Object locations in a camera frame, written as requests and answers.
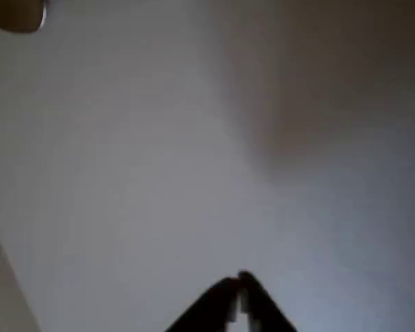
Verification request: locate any shiny metal spoon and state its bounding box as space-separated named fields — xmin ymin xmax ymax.
xmin=0 ymin=0 xmax=50 ymax=35

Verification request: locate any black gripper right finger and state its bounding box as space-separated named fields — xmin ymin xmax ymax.
xmin=238 ymin=270 xmax=299 ymax=332

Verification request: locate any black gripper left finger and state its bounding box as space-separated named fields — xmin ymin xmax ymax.
xmin=165 ymin=276 xmax=242 ymax=332

